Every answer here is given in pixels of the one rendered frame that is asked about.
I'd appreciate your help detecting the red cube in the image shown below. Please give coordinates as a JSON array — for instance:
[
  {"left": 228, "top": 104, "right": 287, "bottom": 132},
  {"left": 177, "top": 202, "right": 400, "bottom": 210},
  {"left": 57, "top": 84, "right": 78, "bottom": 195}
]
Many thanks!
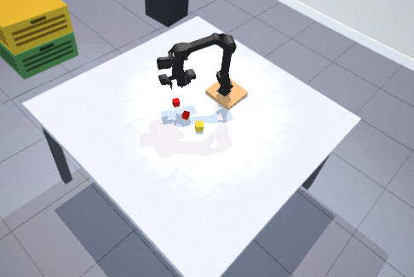
[
  {"left": 172, "top": 98, "right": 180, "bottom": 107},
  {"left": 181, "top": 110, "right": 190, "bottom": 120}
]

